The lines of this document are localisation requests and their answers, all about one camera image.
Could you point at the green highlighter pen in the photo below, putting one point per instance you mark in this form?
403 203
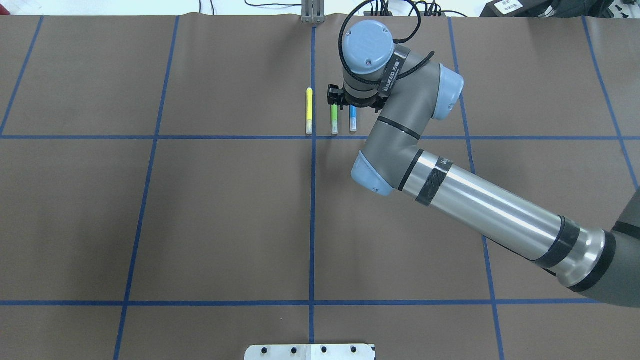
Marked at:
334 119

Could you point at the blue highlighter pen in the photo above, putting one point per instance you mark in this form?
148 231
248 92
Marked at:
353 119

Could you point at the yellow highlighter pen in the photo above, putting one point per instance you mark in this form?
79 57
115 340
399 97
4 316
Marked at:
309 111

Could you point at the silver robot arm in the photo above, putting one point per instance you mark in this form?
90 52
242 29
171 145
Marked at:
407 91

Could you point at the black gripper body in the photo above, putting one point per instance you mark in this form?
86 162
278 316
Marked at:
361 103

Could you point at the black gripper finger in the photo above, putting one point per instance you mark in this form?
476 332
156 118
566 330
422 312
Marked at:
336 96

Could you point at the aluminium frame post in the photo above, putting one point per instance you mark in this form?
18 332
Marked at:
313 11

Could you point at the black box with label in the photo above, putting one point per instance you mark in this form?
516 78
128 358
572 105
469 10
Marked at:
520 8

